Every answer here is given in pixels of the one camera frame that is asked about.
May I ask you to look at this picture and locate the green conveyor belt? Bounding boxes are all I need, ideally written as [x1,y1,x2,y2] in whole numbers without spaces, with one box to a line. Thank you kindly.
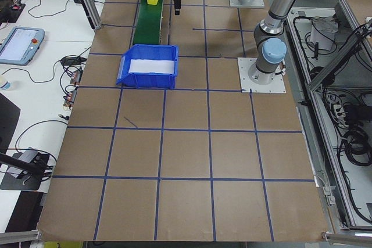
[132,0,167,46]

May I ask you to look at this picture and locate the blue plastic bin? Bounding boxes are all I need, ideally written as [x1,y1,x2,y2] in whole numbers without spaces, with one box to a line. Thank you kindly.
[115,44,180,90]

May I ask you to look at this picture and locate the small electronics driver board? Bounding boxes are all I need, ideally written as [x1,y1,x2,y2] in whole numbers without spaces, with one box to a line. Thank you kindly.
[69,69,84,87]
[62,89,78,109]

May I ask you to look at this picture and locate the white crumpled bag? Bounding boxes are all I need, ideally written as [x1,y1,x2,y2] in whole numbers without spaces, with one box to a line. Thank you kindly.
[310,17,338,52]

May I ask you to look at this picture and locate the light blue teach pendant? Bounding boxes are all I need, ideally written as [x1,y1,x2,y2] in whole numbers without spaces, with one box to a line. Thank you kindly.
[0,26,46,66]

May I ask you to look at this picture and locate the white paper cup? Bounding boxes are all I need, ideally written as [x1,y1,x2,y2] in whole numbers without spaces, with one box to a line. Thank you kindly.
[0,75,14,92]

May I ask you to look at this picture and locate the white power strip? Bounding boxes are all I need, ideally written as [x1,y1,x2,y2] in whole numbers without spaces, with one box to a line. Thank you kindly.
[327,94,348,128]

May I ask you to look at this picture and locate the black panel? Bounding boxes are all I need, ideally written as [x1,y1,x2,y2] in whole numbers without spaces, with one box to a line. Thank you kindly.
[0,92,22,156]

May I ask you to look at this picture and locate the grey clamp box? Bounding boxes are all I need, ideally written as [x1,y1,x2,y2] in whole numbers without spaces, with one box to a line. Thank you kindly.
[6,146,40,179]

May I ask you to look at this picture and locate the black flat stand base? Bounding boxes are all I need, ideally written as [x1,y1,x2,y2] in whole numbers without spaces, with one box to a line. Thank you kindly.
[0,149,51,192]

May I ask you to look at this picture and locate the aluminium corner bar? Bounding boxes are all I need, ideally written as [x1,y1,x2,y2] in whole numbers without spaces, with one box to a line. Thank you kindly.
[0,229,42,243]
[321,230,372,246]

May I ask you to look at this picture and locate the small circuit board with wires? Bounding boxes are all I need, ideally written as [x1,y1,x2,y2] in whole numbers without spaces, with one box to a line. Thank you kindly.
[10,0,26,12]

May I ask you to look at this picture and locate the black cable bundle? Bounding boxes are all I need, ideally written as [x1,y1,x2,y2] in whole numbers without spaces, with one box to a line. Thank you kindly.
[338,125,372,170]

